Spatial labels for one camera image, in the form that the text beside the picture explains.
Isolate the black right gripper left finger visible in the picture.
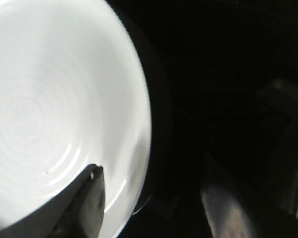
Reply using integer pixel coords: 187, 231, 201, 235
0, 164, 105, 238

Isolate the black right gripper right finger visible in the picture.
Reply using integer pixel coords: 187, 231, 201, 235
201, 154, 258, 238

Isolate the white round plate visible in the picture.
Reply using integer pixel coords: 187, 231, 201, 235
0, 0, 151, 238

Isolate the black glass cooktop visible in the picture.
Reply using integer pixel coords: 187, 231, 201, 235
110, 0, 298, 238

